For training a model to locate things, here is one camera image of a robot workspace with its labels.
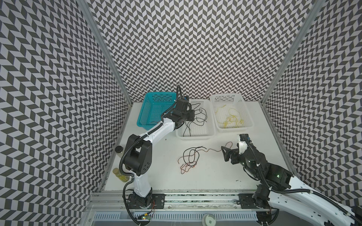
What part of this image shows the yellow cable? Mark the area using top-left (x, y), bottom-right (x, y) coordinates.
top-left (214, 105), bottom-right (244, 129)

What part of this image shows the cable bundle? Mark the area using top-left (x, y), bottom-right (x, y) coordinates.
top-left (177, 142), bottom-right (233, 175)

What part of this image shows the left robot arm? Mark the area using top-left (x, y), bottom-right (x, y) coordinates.
top-left (119, 85), bottom-right (195, 208)

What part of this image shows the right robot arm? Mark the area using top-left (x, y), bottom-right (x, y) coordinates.
top-left (221, 134), bottom-right (362, 226)

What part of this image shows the middle white plastic basket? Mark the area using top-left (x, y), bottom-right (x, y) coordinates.
top-left (176, 99), bottom-right (216, 140)

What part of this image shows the white plastic basket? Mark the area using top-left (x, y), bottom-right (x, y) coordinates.
top-left (209, 93), bottom-right (254, 132)
top-left (176, 99), bottom-right (216, 140)

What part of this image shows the teal plastic basket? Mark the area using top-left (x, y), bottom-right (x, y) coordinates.
top-left (137, 92), bottom-right (176, 131)

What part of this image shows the right white plastic basket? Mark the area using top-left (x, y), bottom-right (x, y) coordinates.
top-left (209, 93), bottom-right (254, 132)

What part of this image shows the round white knob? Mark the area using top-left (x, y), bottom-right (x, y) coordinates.
top-left (202, 213), bottom-right (216, 226)

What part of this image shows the black cap jar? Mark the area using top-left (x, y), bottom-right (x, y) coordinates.
top-left (115, 146), bottom-right (124, 154)

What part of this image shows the yellow liquid bottle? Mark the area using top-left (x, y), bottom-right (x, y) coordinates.
top-left (112, 168), bottom-right (130, 183)

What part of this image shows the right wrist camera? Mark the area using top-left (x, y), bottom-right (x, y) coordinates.
top-left (238, 134), bottom-right (249, 154)

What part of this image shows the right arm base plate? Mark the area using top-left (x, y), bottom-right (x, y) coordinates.
top-left (237, 193), bottom-right (258, 209)

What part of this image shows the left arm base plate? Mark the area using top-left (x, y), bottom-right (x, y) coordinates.
top-left (126, 193), bottom-right (166, 209)

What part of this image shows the aluminium front rail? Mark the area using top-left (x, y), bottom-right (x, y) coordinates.
top-left (87, 190), bottom-right (254, 211)

